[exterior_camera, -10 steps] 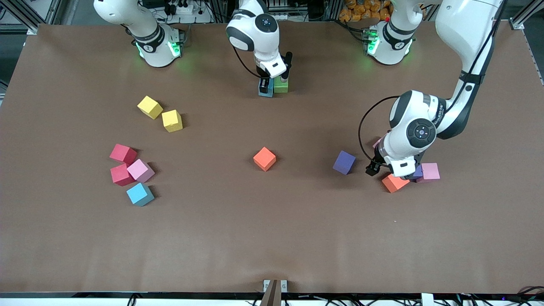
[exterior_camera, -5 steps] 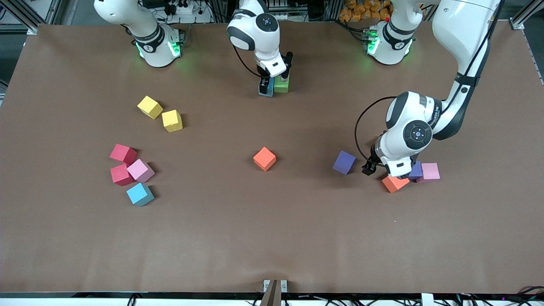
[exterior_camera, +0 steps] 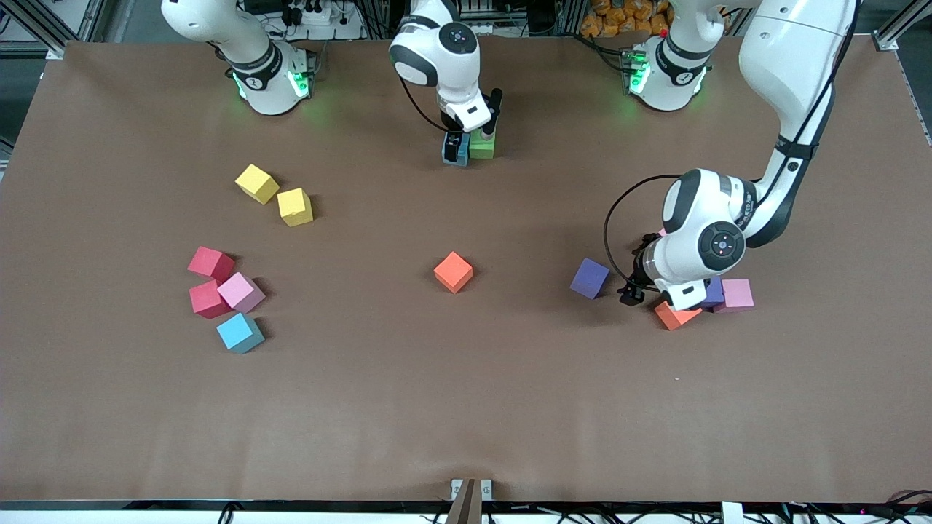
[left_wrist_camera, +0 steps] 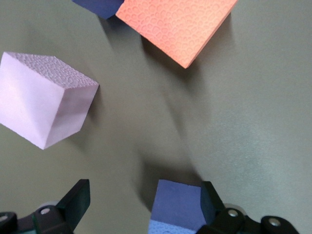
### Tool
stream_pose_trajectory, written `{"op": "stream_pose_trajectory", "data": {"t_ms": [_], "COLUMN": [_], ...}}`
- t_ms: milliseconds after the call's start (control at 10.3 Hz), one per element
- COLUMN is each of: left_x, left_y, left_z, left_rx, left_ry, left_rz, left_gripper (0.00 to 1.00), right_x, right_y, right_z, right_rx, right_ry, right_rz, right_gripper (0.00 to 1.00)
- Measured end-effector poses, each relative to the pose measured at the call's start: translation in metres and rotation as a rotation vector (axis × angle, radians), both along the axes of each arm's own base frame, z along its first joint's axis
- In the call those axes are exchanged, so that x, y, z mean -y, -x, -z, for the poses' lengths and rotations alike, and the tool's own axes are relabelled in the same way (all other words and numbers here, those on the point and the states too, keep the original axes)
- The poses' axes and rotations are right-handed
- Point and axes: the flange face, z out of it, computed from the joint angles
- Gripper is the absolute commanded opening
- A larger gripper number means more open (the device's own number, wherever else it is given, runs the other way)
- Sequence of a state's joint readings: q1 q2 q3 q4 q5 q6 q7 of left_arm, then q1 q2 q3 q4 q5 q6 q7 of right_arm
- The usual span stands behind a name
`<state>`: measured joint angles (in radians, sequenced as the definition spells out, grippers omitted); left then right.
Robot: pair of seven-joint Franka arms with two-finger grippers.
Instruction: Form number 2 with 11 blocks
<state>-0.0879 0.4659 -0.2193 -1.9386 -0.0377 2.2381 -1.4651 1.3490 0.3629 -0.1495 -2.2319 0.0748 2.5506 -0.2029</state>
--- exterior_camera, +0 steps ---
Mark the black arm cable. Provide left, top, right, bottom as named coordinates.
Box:
left=397, top=69, right=449, bottom=134
left=603, top=173, right=685, bottom=292

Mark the orange foam cube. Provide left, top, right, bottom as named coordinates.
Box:
left=654, top=300, right=704, bottom=332
left=433, top=251, right=475, bottom=295

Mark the pink foam cube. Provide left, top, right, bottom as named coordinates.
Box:
left=721, top=278, right=756, bottom=314
left=217, top=271, right=266, bottom=314

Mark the brown tapered pole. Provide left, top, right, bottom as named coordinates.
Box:
left=446, top=478, right=484, bottom=524

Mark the white power strip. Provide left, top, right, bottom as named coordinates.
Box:
left=280, top=0, right=343, bottom=27

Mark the brown table cover sheet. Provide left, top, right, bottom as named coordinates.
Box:
left=0, top=35, right=932, bottom=504

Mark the light cyan foam cube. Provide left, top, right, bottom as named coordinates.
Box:
left=216, top=312, right=266, bottom=355

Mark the red foam cube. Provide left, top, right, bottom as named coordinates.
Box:
left=187, top=246, right=236, bottom=283
left=189, top=279, right=234, bottom=320

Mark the pile of orange fruits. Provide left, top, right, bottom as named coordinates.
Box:
left=581, top=0, right=671, bottom=39

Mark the small metal bracket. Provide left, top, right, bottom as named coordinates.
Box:
left=451, top=478, right=494, bottom=503

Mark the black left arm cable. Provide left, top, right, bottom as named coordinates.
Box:
left=603, top=173, right=685, bottom=292

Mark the yellow foam cube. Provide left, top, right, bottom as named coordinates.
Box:
left=234, top=163, right=280, bottom=205
left=277, top=187, right=315, bottom=228

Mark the aluminium frame profile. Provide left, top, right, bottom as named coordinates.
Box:
left=874, top=0, right=932, bottom=52
left=0, top=0, right=110, bottom=59

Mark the white electronics rack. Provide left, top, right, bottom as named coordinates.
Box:
left=477, top=0, right=576, bottom=34

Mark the blue foam cube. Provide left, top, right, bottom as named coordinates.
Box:
left=441, top=131, right=471, bottom=168

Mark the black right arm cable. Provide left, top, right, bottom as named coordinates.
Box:
left=397, top=69, right=449, bottom=134

